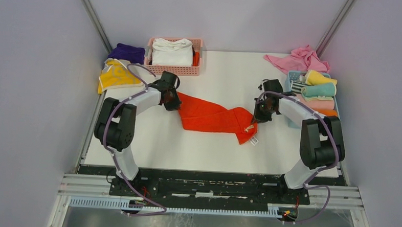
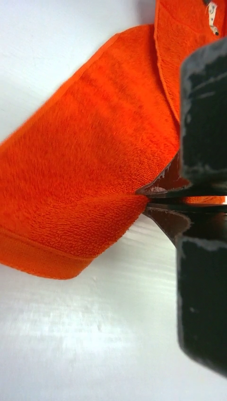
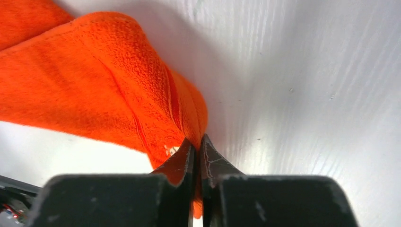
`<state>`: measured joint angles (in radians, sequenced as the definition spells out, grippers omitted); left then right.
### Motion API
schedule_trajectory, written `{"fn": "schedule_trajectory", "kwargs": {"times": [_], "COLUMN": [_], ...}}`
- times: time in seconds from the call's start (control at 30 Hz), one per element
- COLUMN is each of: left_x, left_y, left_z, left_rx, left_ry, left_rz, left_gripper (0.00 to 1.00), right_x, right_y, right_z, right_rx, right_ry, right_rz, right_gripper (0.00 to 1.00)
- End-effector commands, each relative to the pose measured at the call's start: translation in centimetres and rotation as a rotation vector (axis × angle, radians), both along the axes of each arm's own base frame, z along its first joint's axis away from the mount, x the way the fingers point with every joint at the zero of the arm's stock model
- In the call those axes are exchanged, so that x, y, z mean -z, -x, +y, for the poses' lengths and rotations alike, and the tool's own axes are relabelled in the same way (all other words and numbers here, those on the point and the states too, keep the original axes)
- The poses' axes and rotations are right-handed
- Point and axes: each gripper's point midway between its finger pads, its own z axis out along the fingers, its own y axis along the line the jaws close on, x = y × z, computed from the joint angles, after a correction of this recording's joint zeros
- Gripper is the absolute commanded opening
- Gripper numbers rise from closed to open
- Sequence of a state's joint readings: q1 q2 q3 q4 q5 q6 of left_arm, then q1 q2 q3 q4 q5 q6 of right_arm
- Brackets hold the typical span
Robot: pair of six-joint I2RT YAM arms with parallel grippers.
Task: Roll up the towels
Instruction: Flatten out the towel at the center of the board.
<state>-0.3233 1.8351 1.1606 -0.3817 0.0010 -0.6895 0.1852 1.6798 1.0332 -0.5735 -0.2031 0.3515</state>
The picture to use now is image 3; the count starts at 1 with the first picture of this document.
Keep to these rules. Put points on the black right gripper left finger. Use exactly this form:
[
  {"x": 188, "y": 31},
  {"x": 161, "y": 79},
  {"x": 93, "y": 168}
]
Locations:
[{"x": 162, "y": 198}]

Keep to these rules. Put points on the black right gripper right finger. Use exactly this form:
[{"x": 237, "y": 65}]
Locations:
[{"x": 234, "y": 199}]

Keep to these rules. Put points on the orange red towel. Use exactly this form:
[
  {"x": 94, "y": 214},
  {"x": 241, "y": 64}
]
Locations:
[{"x": 96, "y": 76}]

